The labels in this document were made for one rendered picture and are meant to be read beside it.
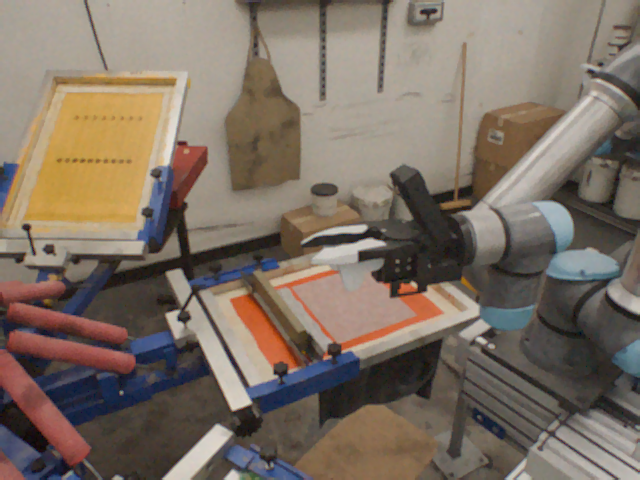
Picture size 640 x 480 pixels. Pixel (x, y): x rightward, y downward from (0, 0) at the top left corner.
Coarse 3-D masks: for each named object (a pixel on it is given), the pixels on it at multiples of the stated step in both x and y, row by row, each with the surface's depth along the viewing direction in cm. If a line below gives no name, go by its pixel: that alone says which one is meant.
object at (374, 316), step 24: (408, 288) 180; (336, 312) 168; (360, 312) 168; (384, 312) 168; (408, 312) 169; (432, 312) 169; (264, 336) 158; (336, 336) 158; (360, 336) 158; (384, 336) 158; (288, 360) 149
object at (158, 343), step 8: (152, 336) 145; (160, 336) 145; (168, 336) 145; (136, 344) 142; (144, 344) 142; (152, 344) 142; (160, 344) 142; (168, 344) 143; (136, 352) 140; (144, 352) 140; (152, 352) 141; (160, 352) 143; (176, 352) 145; (136, 360) 140; (144, 360) 141; (152, 360) 143
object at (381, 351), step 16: (304, 256) 192; (272, 272) 185; (288, 272) 188; (208, 288) 174; (224, 288) 178; (448, 288) 174; (208, 304) 167; (464, 304) 167; (224, 320) 159; (448, 320) 159; (464, 320) 160; (224, 336) 153; (400, 336) 153; (416, 336) 153; (432, 336) 155; (240, 352) 147; (368, 352) 147; (384, 352) 148; (400, 352) 151; (240, 368) 142; (256, 400) 133
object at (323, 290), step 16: (320, 272) 189; (336, 272) 189; (368, 272) 189; (304, 288) 180; (320, 288) 180; (336, 288) 180; (368, 288) 180; (384, 288) 180; (240, 304) 172; (256, 304) 172; (304, 304) 172; (320, 304) 172; (336, 304) 172; (256, 320) 165
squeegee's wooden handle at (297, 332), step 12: (264, 276) 168; (264, 288) 163; (264, 300) 166; (276, 300) 157; (276, 312) 157; (288, 312) 151; (288, 324) 150; (300, 324) 147; (300, 336) 145; (300, 348) 147
